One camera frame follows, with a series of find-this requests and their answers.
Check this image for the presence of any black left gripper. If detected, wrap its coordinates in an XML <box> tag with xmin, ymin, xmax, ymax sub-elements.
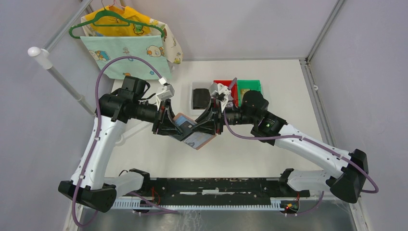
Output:
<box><xmin>130</xmin><ymin>98</ymin><xmax>184</xmax><ymax>136</ymax></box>

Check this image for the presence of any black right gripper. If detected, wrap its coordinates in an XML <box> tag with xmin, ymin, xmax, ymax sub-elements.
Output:
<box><xmin>191</xmin><ymin>98</ymin><xmax>257</xmax><ymax>135</ymax></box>

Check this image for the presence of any black credit card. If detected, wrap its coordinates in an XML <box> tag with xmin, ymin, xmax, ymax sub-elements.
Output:
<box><xmin>179</xmin><ymin>121</ymin><xmax>195</xmax><ymax>141</ymax></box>

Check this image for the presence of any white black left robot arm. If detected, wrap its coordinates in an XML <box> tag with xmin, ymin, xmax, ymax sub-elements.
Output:
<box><xmin>58</xmin><ymin>76</ymin><xmax>164</xmax><ymax>213</ymax></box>

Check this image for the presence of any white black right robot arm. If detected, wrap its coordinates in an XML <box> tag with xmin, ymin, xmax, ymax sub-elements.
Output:
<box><xmin>192</xmin><ymin>90</ymin><xmax>372</xmax><ymax>204</ymax></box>

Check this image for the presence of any red plastic bin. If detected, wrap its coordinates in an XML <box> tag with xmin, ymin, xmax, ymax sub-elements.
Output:
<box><xmin>213</xmin><ymin>80</ymin><xmax>239</xmax><ymax>107</ymax></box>

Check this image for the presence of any white plastic bin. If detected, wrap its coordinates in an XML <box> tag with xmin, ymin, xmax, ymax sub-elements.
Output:
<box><xmin>189</xmin><ymin>81</ymin><xmax>212</xmax><ymax>116</ymax></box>

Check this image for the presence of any green plastic bin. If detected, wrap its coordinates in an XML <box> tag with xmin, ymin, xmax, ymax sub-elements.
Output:
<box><xmin>236</xmin><ymin>80</ymin><xmax>262</xmax><ymax>106</ymax></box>

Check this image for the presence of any mint cartoon print cloth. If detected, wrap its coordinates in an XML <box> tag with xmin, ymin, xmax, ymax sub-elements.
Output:
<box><xmin>80</xmin><ymin>36</ymin><xmax>172</xmax><ymax>80</ymax></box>

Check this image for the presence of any green clothes hanger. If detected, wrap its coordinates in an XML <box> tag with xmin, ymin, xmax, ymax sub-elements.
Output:
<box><xmin>68</xmin><ymin>7</ymin><xmax>166</xmax><ymax>39</ymax></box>

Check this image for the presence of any yellow child shirt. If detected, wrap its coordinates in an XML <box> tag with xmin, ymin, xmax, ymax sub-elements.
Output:
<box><xmin>82</xmin><ymin>6</ymin><xmax>161</xmax><ymax>37</ymax></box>

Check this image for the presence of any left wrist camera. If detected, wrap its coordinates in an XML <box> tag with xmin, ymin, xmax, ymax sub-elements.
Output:
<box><xmin>155</xmin><ymin>84</ymin><xmax>175</xmax><ymax>108</ymax></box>

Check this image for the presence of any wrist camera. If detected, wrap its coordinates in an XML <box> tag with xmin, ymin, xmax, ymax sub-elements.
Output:
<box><xmin>209</xmin><ymin>83</ymin><xmax>231</xmax><ymax>112</ymax></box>
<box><xmin>155</xmin><ymin>84</ymin><xmax>175</xmax><ymax>108</ymax></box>

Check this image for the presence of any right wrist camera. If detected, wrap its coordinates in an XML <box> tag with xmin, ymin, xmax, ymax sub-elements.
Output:
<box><xmin>209</xmin><ymin>83</ymin><xmax>231</xmax><ymax>112</ymax></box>

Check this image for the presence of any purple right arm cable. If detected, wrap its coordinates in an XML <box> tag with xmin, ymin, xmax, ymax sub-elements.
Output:
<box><xmin>223</xmin><ymin>77</ymin><xmax>380</xmax><ymax>194</ymax></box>

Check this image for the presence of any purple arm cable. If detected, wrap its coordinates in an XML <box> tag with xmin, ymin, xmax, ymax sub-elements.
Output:
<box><xmin>223</xmin><ymin>77</ymin><xmax>380</xmax><ymax>194</ymax></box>
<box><xmin>71</xmin><ymin>56</ymin><xmax>168</xmax><ymax>228</ymax></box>

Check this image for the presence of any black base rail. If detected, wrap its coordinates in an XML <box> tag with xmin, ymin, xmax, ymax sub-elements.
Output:
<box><xmin>137</xmin><ymin>178</ymin><xmax>310</xmax><ymax>205</ymax></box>

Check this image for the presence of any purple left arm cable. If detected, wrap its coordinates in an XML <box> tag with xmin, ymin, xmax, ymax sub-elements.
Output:
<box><xmin>71</xmin><ymin>56</ymin><xmax>168</xmax><ymax>228</ymax></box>

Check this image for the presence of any white cable duct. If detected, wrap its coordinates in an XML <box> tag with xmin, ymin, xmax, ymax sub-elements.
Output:
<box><xmin>111</xmin><ymin>196</ymin><xmax>288</xmax><ymax>212</ymax></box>

